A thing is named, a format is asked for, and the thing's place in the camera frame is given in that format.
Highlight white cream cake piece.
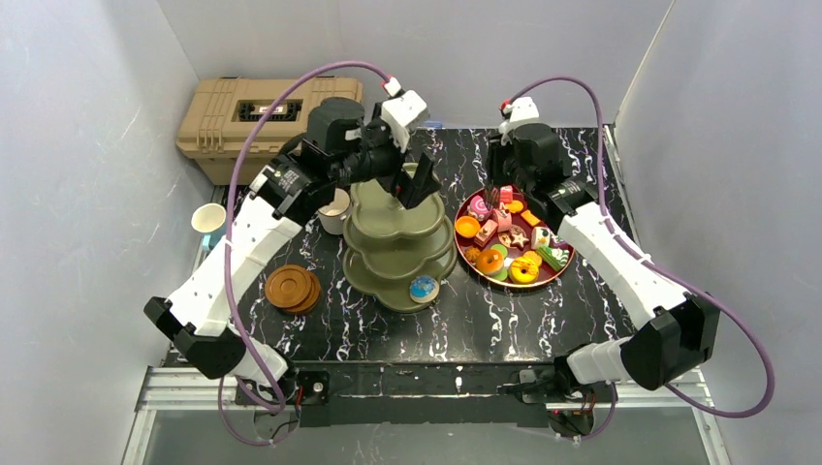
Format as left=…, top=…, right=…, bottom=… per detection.
left=530, top=227, right=553, bottom=250

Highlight yellow frosted donut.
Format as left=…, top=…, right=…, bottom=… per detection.
left=508, top=257, right=540, bottom=285

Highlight orange glazed donut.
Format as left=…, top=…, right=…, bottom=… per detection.
left=474, top=249, right=505, bottom=276

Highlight yellow square cracker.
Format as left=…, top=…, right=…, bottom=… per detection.
left=520, top=209, right=542, bottom=228

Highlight red layered cake slice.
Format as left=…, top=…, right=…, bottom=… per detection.
left=498, top=185, right=515, bottom=203

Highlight green macaron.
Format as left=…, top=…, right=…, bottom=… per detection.
left=491, top=243, right=509, bottom=259

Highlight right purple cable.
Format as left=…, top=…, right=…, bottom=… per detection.
left=507, top=76, right=776, bottom=420

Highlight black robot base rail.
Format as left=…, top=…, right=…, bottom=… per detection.
left=234, top=358, right=598, bottom=430

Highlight small round yellow cookie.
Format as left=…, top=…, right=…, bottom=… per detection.
left=463, top=246, right=482, bottom=264

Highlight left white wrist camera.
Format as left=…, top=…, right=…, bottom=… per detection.
left=380, top=76, right=429, bottom=153

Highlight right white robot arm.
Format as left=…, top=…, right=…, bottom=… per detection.
left=486, top=123, right=719, bottom=390

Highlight pink strawberry cake square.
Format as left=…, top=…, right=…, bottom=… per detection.
left=473, top=219, right=498, bottom=249

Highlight white handled metal tongs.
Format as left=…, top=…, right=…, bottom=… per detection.
left=482, top=186, right=500, bottom=210

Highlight dark red round tray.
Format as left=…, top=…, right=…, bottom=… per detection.
left=454, top=186, right=575, bottom=289

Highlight purple cake slice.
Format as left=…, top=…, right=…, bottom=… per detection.
left=549, top=230, right=567, bottom=249

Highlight brown wooden coaster stack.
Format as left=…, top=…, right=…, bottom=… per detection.
left=264, top=264, right=322, bottom=316

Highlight orange tart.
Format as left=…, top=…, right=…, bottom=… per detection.
left=454, top=215, right=481, bottom=239

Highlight star shaped cookie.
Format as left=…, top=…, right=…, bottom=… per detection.
left=508, top=225, right=530, bottom=251

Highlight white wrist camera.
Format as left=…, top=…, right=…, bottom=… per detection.
left=380, top=76, right=429, bottom=153
left=498, top=96, right=539, bottom=145

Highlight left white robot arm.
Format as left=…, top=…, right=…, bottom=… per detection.
left=143, top=91, right=440, bottom=388

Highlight blue frosted donut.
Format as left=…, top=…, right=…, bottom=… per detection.
left=409, top=275, right=440, bottom=303

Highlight green three-tier dessert stand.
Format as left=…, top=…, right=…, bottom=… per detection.
left=342, top=180, right=457, bottom=314

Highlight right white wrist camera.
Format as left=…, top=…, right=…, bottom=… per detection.
left=498, top=96, right=539, bottom=145

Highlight yellow fish shaped cookie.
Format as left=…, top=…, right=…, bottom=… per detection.
left=505, top=200, right=524, bottom=214

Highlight tan plastic toolbox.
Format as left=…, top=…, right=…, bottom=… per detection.
left=175, top=76, right=364, bottom=187

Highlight pink swirl roll cake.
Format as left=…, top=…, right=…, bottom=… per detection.
left=467, top=195, right=492, bottom=224

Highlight green layered cake slice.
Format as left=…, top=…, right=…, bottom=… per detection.
left=536, top=246, right=571, bottom=271

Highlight blue mug cream interior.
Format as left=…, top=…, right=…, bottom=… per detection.
left=190, top=202, right=227, bottom=253

